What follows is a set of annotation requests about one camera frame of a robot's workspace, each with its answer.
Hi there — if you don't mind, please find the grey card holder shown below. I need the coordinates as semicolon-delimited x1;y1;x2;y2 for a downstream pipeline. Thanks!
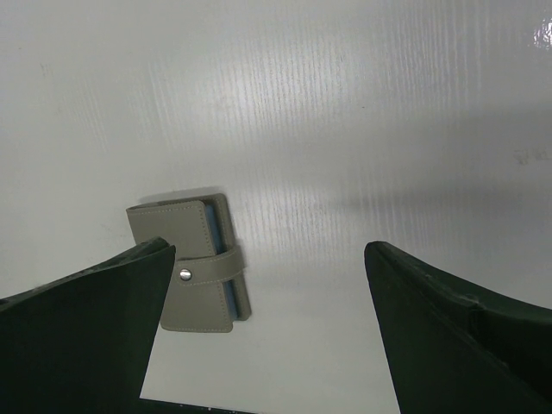
127;193;252;333

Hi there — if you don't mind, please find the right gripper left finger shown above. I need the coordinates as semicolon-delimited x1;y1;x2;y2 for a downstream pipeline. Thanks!
1;238;175;413

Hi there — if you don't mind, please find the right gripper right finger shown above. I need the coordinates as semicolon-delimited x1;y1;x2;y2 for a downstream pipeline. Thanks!
364;241;551;413

